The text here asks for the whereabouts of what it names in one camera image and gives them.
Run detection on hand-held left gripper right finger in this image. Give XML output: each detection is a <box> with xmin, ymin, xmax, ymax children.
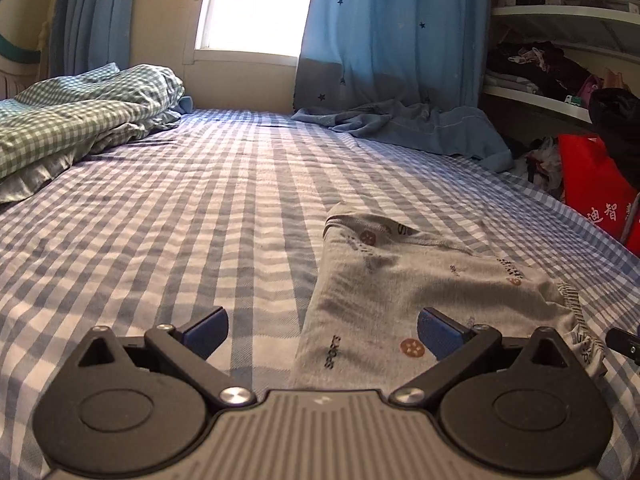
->
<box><xmin>390</xmin><ymin>307</ymin><xmax>572</xmax><ymax>409</ymax></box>

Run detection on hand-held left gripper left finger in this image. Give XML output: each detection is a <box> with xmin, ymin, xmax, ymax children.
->
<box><xmin>75</xmin><ymin>306</ymin><xmax>257</xmax><ymax>413</ymax></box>

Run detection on grey printed pants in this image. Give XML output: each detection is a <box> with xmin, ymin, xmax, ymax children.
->
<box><xmin>290</xmin><ymin>201</ymin><xmax>608</xmax><ymax>392</ymax></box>

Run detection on mixed clothes heap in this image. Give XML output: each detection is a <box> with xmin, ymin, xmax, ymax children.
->
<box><xmin>515</xmin><ymin>136</ymin><xmax>567</xmax><ymax>200</ymax></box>

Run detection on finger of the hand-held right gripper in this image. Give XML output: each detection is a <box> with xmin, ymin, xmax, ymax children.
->
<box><xmin>606</xmin><ymin>327</ymin><xmax>640</xmax><ymax>362</ymax></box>

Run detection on green checked quilt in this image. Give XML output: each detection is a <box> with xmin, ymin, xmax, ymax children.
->
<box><xmin>0</xmin><ymin>62</ymin><xmax>186</xmax><ymax>203</ymax></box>

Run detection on blue checked bed sheet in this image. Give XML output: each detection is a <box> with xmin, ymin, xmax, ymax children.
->
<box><xmin>0</xmin><ymin>107</ymin><xmax>640</xmax><ymax>480</ymax></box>

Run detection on red bag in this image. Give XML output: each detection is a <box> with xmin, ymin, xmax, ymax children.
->
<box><xmin>557</xmin><ymin>133</ymin><xmax>640</xmax><ymax>253</ymax></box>

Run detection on window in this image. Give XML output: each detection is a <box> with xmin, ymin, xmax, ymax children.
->
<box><xmin>192</xmin><ymin>0</ymin><xmax>321</xmax><ymax>56</ymax></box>

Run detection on white shelf unit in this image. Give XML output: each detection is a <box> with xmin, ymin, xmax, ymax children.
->
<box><xmin>482</xmin><ymin>0</ymin><xmax>640</xmax><ymax>126</ymax></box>

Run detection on blue grey cloth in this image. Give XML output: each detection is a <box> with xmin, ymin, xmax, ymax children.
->
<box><xmin>291</xmin><ymin>99</ymin><xmax>516</xmax><ymax>173</ymax></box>

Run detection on white folded clothes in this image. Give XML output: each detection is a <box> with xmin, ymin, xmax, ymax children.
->
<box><xmin>484</xmin><ymin>71</ymin><xmax>542</xmax><ymax>95</ymax></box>

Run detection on blue star curtain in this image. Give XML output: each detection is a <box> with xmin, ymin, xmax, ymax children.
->
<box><xmin>47</xmin><ymin>0</ymin><xmax>141</xmax><ymax>81</ymax></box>
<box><xmin>292</xmin><ymin>0</ymin><xmax>493</xmax><ymax>116</ymax></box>

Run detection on black cloth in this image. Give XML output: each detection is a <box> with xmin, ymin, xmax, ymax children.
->
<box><xmin>589</xmin><ymin>87</ymin><xmax>640</xmax><ymax>188</ymax></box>

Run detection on dark clothes pile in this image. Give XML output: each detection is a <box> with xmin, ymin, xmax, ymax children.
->
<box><xmin>487</xmin><ymin>42</ymin><xmax>596</xmax><ymax>97</ymax></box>

